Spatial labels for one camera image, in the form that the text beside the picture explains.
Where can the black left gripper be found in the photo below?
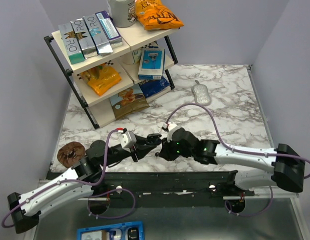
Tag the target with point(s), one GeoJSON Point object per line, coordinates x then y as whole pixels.
{"type": "Point", "coordinates": [141, 151]}

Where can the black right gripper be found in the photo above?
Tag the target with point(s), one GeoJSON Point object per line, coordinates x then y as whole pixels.
{"type": "Point", "coordinates": [166, 153]}

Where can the black earbud charging case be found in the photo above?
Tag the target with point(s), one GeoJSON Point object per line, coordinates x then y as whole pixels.
{"type": "Point", "coordinates": [153, 139]}

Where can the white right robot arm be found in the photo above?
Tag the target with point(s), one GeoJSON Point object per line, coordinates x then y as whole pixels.
{"type": "Point", "coordinates": [269, 167]}

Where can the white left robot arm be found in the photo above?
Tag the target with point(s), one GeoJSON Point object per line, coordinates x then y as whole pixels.
{"type": "Point", "coordinates": [82, 177]}

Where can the brown cookie bag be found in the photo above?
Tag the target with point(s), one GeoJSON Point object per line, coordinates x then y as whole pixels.
{"type": "Point", "coordinates": [128, 101]}

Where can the dark blue snack bag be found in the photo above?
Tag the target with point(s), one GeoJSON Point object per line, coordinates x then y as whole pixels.
{"type": "Point", "coordinates": [152, 87]}

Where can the blue razor box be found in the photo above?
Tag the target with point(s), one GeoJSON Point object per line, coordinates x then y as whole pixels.
{"type": "Point", "coordinates": [152, 64]}

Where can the orange snack bag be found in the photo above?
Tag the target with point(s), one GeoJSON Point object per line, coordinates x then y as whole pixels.
{"type": "Point", "coordinates": [101, 78]}

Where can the white cup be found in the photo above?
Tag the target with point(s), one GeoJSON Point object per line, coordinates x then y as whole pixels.
{"type": "Point", "coordinates": [133, 57]}

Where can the brown crumpled wrapper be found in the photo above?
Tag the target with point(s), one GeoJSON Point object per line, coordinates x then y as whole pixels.
{"type": "Point", "coordinates": [70, 154]}

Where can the blue plastic tray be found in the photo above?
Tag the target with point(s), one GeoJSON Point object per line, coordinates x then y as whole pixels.
{"type": "Point", "coordinates": [121, 231]}

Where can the blue silver RO box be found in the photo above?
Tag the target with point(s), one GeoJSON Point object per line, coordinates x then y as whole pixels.
{"type": "Point", "coordinates": [96, 31]}

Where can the purple white box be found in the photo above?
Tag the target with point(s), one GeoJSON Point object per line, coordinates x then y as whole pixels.
{"type": "Point", "coordinates": [109, 29]}

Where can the teal RO box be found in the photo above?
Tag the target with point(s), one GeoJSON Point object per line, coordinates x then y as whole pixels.
{"type": "Point", "coordinates": [71, 43]}

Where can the orange chips bag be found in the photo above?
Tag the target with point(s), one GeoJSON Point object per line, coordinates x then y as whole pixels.
{"type": "Point", "coordinates": [153, 15]}

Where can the grey printed mug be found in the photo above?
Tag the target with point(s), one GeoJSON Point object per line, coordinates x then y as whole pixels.
{"type": "Point", "coordinates": [122, 12]}

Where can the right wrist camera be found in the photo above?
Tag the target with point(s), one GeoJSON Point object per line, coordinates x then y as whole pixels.
{"type": "Point", "coordinates": [169, 127]}

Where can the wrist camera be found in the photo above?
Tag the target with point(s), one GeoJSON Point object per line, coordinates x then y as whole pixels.
{"type": "Point", "coordinates": [127, 140]}
{"type": "Point", "coordinates": [169, 127]}

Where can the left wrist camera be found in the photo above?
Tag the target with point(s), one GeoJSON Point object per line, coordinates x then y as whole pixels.
{"type": "Point", "coordinates": [127, 140]}

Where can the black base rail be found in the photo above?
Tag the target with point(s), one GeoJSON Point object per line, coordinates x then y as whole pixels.
{"type": "Point", "coordinates": [171, 189]}

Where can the black frame wooden shelf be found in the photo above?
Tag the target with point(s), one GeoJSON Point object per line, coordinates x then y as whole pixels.
{"type": "Point", "coordinates": [98, 108]}

